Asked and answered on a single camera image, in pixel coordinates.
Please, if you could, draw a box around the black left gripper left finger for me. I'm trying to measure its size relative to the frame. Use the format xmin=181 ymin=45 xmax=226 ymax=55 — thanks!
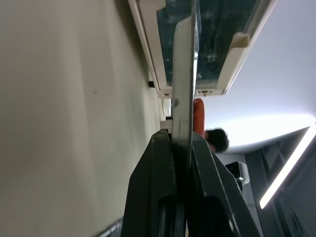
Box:
xmin=120 ymin=129 xmax=185 ymax=237

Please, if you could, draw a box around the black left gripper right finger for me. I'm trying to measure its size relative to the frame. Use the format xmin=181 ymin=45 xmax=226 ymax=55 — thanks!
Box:
xmin=189 ymin=134 xmax=263 ymax=237

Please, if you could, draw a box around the metal baking tray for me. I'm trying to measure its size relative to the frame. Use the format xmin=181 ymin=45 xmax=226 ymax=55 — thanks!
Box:
xmin=171 ymin=0 xmax=201 ymax=237

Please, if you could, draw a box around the white toaster oven body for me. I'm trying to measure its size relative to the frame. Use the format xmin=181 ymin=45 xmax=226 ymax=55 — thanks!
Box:
xmin=127 ymin=0 xmax=198 ymax=122

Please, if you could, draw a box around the white and black device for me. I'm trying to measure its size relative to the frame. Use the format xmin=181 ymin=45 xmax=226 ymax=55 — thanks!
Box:
xmin=225 ymin=161 xmax=249 ymax=191

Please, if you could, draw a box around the person with dark hair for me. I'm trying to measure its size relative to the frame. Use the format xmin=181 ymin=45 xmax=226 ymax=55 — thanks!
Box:
xmin=204 ymin=128 xmax=231 ymax=153

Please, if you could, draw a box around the long ceiling light strip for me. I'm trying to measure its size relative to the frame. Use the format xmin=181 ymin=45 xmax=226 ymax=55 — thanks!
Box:
xmin=259 ymin=125 xmax=316 ymax=209

